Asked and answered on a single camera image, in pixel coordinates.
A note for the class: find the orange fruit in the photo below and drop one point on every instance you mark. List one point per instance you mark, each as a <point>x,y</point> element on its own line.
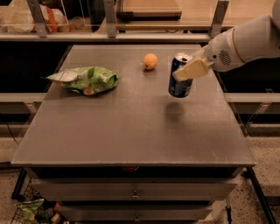
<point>150,61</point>

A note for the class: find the black wire basket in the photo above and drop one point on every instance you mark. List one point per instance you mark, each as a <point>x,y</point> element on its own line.
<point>23,192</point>

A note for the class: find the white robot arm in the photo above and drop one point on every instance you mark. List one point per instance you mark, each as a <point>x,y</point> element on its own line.
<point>256,39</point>

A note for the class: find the grey lower drawer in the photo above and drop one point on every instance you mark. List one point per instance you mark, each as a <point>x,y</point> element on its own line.
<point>136,212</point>

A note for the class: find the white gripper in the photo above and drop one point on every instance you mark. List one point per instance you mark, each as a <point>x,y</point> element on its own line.
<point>222,52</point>

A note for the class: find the white plastic bag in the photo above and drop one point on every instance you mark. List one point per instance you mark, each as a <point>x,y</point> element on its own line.
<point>16,17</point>

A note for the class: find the blue pepsi can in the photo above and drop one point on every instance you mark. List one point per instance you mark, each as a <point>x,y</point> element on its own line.
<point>179,87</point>

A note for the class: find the wooden board on shelf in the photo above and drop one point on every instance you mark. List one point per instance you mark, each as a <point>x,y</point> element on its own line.
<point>132,10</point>

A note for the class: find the green chip bag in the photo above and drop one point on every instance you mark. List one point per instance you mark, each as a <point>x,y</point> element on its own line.
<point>89,80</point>

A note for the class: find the grey upper drawer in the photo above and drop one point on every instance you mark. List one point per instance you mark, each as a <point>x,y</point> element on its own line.
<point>188,189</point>

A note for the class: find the green bag in basket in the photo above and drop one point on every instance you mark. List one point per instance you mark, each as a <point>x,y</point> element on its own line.
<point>33,211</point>

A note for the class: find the grey drawer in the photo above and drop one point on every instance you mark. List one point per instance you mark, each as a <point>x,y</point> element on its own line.
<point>188,189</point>
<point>136,212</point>

